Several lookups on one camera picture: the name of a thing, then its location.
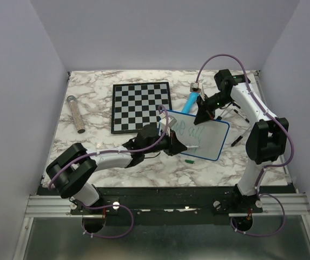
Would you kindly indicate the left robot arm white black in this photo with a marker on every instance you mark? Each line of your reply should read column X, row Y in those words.
column 69, row 173

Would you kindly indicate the black white chessboard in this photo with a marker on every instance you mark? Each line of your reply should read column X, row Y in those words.
column 135, row 105

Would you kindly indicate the green marker cap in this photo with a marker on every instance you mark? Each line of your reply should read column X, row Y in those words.
column 189, row 161

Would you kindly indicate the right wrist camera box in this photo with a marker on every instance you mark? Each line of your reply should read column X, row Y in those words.
column 197, row 89

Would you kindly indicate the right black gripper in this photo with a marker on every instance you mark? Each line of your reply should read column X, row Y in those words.
column 203, row 114

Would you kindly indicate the glitter filled clear tube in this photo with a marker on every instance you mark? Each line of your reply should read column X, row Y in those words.
column 77, row 118

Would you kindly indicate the blue framed whiteboard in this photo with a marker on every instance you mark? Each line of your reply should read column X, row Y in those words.
column 210, row 135

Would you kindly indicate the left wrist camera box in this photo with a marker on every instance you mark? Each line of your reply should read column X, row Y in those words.
column 166, row 122

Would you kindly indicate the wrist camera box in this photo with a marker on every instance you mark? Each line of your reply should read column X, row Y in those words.
column 197, row 89
column 166, row 122

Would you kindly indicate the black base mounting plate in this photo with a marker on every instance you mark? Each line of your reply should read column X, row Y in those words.
column 119, row 209

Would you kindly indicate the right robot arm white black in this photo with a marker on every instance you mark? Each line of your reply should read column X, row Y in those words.
column 267, row 139

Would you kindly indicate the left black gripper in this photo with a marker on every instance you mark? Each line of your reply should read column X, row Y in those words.
column 174, row 146

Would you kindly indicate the light blue cylinder tube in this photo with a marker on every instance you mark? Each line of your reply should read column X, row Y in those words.
column 189, row 103

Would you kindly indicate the aluminium rail frame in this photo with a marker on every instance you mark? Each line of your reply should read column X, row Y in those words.
column 50, row 232

